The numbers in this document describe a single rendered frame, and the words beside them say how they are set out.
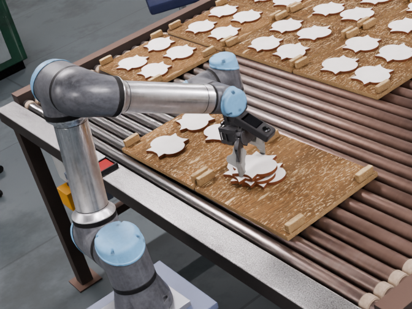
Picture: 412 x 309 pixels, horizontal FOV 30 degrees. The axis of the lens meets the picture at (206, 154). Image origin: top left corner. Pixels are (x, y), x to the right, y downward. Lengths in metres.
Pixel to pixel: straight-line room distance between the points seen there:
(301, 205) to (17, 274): 2.10
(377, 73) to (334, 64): 0.19
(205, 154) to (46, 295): 1.50
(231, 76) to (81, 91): 0.50
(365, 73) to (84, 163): 1.16
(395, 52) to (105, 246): 1.38
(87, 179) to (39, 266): 2.01
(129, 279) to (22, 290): 1.93
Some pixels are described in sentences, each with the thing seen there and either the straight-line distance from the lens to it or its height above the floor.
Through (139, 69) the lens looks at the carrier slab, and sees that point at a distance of 3.18.
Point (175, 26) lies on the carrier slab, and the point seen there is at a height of 0.95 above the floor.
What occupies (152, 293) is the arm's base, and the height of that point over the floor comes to 0.95.
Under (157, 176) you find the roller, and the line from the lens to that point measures 2.43.
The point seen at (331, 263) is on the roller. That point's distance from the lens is 1.94.
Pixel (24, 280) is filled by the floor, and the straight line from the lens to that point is 3.86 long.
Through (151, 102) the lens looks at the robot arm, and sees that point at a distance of 1.81.
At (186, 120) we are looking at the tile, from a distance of 2.65.
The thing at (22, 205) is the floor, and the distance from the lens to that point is 4.45.
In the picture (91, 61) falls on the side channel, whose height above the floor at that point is 0.94.
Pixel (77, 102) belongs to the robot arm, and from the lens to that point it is 1.75.
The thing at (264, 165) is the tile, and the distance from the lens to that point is 2.22.
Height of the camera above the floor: 2.16
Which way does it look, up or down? 30 degrees down
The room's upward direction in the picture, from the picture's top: 16 degrees counter-clockwise
